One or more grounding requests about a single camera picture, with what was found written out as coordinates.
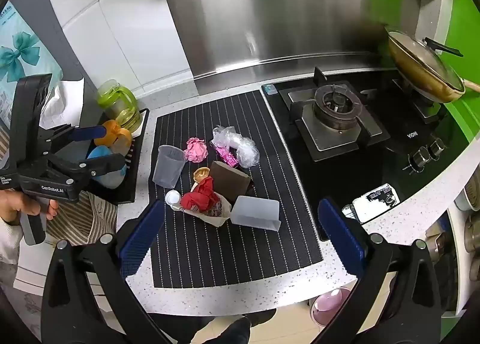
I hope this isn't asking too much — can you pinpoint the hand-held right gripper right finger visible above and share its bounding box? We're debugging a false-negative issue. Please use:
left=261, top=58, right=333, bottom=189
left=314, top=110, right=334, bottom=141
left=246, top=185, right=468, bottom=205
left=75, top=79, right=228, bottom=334
left=317, top=197, right=443, bottom=344

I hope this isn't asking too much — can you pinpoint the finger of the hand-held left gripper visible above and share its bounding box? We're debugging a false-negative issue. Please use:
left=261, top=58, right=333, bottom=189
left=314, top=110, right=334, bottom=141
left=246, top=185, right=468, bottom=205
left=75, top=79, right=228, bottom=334
left=37, top=124, right=109, bottom=150
left=37, top=153, right=125, bottom=189

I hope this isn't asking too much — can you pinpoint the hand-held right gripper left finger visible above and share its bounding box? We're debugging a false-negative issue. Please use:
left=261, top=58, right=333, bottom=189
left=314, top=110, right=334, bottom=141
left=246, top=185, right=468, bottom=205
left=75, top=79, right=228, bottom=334
left=40, top=199, right=169, bottom=344

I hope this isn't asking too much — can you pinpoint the clear plastic cup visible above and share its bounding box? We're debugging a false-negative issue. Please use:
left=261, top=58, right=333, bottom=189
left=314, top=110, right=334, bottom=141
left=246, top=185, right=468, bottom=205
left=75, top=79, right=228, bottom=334
left=152, top=145, right=187, bottom=187

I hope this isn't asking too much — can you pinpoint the pink trash bin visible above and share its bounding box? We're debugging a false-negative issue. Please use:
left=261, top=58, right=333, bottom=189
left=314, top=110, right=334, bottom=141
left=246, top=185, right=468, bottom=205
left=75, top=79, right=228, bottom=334
left=313, top=287, right=351, bottom=327

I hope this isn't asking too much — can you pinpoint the red wrapper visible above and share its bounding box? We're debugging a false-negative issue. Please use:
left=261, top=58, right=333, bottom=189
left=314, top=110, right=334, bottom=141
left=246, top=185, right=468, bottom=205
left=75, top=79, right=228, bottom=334
left=181, top=177, right=220, bottom=213

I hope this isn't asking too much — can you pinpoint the patterned paper wrapper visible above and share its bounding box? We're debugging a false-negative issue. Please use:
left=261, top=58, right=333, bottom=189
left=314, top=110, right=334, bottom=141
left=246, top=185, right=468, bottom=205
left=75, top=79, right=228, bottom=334
left=172, top=194, right=233, bottom=227

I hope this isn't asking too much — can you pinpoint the pink paper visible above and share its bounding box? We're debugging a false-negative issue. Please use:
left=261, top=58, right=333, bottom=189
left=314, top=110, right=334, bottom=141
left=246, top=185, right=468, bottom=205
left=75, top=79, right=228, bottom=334
left=184, top=137, right=208, bottom=163

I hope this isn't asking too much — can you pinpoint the translucent plastic box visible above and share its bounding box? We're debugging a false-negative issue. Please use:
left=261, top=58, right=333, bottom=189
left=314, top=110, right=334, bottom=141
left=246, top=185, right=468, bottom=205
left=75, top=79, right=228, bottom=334
left=230, top=196, right=282, bottom=233

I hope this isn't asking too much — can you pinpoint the brown cardboard box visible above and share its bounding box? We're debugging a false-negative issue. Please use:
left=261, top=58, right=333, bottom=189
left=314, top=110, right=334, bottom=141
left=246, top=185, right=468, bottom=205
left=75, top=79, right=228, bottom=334
left=209, top=161, right=253, bottom=204

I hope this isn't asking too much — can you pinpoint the pink snack wrapper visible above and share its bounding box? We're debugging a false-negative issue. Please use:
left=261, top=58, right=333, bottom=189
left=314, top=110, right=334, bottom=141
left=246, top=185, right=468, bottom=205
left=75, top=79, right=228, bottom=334
left=214, top=145, right=241, bottom=169

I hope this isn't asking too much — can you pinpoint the clear plastic bag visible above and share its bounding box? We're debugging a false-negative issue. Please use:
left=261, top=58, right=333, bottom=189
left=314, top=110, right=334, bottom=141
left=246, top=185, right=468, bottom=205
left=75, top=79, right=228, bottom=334
left=210, top=125, right=260, bottom=169

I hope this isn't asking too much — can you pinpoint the person's left forearm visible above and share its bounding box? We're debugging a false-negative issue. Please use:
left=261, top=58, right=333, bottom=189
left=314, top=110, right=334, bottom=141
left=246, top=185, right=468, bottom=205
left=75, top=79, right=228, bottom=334
left=0, top=216, right=25, bottom=278

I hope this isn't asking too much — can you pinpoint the person's left hand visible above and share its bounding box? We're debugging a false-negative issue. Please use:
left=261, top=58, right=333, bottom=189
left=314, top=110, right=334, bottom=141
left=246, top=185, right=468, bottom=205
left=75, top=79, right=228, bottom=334
left=0, top=189, right=60, bottom=234

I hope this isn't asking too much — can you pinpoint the blue plastic bowl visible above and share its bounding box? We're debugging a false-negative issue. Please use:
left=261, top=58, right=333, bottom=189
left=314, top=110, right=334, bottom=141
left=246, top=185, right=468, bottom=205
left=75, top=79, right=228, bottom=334
left=87, top=145, right=126, bottom=189

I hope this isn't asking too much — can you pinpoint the orange plastic cup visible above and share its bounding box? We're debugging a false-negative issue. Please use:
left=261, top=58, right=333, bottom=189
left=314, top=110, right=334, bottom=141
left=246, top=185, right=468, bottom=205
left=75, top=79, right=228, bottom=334
left=94, top=119, right=133, bottom=151

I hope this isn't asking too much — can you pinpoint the black dish tray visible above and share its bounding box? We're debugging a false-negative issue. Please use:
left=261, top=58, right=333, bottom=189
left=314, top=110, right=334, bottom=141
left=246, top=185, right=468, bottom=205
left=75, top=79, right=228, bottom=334
left=80, top=108, right=151, bottom=205

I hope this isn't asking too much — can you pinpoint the white cloth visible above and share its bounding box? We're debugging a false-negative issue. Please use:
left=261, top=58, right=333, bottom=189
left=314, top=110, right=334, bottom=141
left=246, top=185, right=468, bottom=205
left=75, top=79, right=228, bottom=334
left=39, top=80, right=87, bottom=129

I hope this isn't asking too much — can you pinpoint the green plastic pitcher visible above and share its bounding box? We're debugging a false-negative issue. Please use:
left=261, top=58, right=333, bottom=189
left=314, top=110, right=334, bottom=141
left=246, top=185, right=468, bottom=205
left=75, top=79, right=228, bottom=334
left=97, top=79, right=142, bottom=131

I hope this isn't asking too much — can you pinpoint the striped cloth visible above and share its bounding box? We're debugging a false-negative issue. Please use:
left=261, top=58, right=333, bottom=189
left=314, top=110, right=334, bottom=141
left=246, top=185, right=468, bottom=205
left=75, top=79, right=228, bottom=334
left=45, top=190, right=119, bottom=247

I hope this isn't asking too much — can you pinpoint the black glass gas stove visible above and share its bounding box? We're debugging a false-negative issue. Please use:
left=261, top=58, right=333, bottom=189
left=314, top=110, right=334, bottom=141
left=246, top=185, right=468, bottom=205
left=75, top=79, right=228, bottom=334
left=260, top=70, right=466, bottom=241

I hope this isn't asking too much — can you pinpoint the bag with teal bow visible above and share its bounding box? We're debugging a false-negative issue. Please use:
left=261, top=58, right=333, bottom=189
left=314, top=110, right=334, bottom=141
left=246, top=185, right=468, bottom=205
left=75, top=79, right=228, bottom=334
left=0, top=2, right=62, bottom=130

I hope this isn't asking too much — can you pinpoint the black striped mat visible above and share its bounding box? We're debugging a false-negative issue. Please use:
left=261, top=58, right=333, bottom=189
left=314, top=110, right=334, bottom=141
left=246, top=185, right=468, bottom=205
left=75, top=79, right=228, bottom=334
left=150, top=90, right=324, bottom=289

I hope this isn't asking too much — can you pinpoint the metal stove knob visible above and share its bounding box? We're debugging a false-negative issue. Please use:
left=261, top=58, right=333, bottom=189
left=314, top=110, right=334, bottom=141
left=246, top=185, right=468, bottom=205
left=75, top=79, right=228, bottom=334
left=429, top=137, right=447, bottom=159
left=403, top=146, right=432, bottom=174

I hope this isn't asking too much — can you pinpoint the steel stove burner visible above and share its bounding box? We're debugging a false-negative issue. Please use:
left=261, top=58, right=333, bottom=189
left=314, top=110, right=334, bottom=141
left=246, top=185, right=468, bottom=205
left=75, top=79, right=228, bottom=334
left=289, top=81, right=391, bottom=162
left=392, top=79, right=447, bottom=123

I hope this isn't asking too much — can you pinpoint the metal pot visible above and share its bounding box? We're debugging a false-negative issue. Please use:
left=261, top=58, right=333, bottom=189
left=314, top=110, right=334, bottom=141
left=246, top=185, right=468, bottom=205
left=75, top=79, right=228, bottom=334
left=463, top=212, right=480, bottom=254

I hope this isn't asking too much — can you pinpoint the light ceramic bowl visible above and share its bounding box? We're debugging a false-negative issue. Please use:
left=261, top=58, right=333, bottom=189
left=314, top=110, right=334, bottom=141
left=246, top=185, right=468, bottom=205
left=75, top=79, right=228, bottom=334
left=454, top=178, right=480, bottom=212

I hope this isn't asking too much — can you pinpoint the glass wok lid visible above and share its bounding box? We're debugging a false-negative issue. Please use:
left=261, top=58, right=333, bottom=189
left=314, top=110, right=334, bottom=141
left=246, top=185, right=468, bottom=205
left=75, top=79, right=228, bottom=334
left=388, top=30, right=466, bottom=91

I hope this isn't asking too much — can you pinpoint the brass wok with wooden handle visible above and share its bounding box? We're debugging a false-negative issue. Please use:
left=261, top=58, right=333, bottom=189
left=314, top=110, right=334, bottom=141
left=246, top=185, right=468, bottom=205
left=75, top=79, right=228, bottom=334
left=386, top=30, right=480, bottom=104

